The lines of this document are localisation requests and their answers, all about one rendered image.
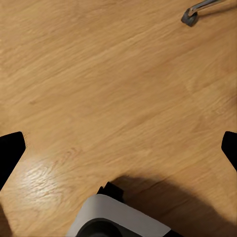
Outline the swivel chair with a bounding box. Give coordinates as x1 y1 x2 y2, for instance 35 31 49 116
181 0 225 26

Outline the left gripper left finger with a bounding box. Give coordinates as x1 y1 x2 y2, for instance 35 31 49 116
0 132 26 190

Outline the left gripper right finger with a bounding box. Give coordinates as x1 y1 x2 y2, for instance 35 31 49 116
221 131 237 171

